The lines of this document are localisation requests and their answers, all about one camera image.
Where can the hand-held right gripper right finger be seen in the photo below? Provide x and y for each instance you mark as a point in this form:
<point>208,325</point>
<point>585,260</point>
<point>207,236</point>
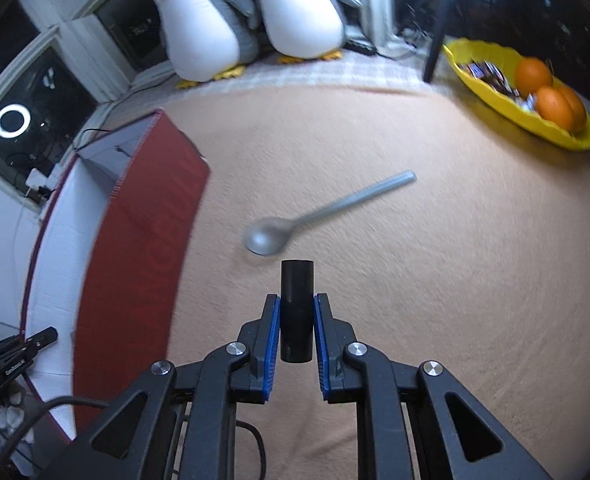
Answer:
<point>321,350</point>

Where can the dark wrapped chocolate bar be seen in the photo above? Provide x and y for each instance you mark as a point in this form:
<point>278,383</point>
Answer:
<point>470,71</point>

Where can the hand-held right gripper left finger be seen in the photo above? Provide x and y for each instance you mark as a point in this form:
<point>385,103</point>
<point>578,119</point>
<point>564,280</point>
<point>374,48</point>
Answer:
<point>273,350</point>

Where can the metal spoon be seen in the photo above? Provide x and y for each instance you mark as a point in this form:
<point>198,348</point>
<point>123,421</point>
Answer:
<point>267,235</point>

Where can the black tube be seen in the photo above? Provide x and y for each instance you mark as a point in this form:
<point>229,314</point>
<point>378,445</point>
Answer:
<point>297,310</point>

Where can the yellow bowl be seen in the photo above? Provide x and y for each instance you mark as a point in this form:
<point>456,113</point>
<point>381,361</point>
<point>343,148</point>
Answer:
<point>500,105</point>

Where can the orange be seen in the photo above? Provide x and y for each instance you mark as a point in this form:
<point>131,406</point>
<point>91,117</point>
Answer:
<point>555,107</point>
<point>579,110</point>
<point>534,76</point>

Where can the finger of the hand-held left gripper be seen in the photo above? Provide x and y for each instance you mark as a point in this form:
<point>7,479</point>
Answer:
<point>42,337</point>

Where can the white window frame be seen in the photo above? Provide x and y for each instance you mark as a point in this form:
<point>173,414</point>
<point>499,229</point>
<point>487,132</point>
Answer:
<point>90,45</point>

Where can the large penguin plush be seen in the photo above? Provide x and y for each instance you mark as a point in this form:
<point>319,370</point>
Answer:
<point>200,30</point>

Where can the red cardboard box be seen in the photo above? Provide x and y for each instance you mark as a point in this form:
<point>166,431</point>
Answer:
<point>140,270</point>

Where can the candy bars and wrapped sweets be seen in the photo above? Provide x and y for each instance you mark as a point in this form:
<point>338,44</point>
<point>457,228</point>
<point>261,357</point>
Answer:
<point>492,76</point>

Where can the white crumpled bag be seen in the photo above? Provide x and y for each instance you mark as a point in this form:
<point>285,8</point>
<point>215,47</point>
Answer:
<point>0,420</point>

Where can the small penguin plush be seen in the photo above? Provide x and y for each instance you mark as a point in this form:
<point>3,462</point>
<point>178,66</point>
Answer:
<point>300,15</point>

